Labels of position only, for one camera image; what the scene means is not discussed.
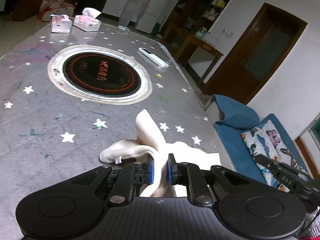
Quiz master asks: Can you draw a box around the butterfly print pillow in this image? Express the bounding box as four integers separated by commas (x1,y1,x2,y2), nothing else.
234,114,307,192

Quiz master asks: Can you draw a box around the pink polka dot play tent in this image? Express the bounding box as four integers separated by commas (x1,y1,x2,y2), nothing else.
37,0,75,22

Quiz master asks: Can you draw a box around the dark wooden shelf cabinet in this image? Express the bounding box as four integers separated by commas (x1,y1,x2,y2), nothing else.
161,0,230,46

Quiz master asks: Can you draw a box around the cream white sweater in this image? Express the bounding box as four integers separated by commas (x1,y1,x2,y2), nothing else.
99,109,221,197

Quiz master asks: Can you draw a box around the small blue pack on table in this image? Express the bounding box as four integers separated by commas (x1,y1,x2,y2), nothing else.
118,25,130,33

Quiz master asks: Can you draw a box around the dark wooden door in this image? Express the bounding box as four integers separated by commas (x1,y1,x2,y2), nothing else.
200,3,308,105

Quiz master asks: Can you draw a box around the round black induction cooktop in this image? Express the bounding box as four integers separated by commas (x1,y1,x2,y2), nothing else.
47,44,152,105

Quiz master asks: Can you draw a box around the glass jar on table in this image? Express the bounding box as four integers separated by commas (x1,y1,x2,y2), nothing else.
195,27,207,39

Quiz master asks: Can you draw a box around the water dispenser with blue bottle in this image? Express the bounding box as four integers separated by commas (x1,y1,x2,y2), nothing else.
119,0,139,26

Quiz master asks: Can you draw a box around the white remote control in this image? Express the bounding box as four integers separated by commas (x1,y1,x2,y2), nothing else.
138,47,169,69

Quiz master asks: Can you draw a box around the small pink tissue box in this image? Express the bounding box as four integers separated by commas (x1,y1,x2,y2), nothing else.
51,14,73,33

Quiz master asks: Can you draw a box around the dark wooden side table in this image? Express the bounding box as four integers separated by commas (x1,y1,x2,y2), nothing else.
173,34,223,82

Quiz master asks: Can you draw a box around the blue sofa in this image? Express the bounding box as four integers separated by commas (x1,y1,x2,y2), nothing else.
206,94,307,191

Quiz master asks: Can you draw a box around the white refrigerator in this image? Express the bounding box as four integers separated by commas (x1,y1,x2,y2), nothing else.
135,0,169,34

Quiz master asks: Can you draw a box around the pink tissue box with tissue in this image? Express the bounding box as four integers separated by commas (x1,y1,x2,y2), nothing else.
73,8,101,32

